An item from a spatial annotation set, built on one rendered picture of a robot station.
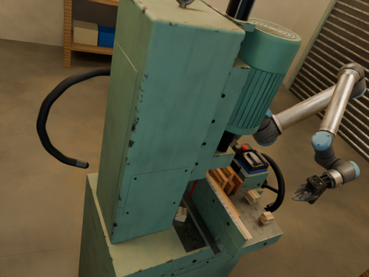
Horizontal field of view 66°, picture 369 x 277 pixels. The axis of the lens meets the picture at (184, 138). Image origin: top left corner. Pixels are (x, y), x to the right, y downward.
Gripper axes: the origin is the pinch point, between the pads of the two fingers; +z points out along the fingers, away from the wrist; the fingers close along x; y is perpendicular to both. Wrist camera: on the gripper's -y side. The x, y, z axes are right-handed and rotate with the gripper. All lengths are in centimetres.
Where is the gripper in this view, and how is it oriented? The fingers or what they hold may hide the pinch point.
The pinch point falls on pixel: (294, 198)
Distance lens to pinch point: 150.3
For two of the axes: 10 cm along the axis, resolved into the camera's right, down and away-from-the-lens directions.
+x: 4.1, 6.3, -6.6
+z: -9.1, 3.3, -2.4
